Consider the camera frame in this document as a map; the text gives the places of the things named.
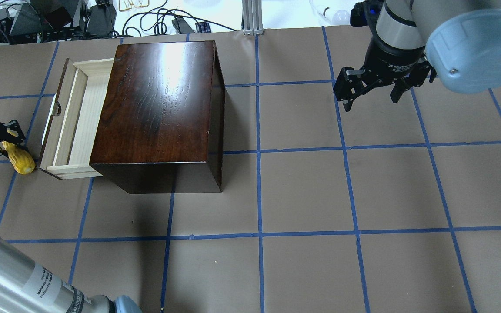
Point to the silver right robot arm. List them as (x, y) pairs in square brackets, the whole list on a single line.
[(456, 41)]

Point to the white light bulb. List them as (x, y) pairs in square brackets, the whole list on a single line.
[(330, 12)]

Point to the dark wooden drawer cabinet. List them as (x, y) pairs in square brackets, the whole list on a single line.
[(161, 128)]

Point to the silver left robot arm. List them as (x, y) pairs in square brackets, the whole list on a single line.
[(283, 236)]

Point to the black power adapter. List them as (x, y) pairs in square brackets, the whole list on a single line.
[(181, 26)]

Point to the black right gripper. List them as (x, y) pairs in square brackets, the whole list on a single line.
[(390, 58)]

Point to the aluminium frame post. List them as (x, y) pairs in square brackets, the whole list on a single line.
[(252, 17)]

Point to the yellow toy corn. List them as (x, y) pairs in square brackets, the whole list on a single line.
[(22, 162)]

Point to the light wooden drawer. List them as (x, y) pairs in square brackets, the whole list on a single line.
[(73, 119)]

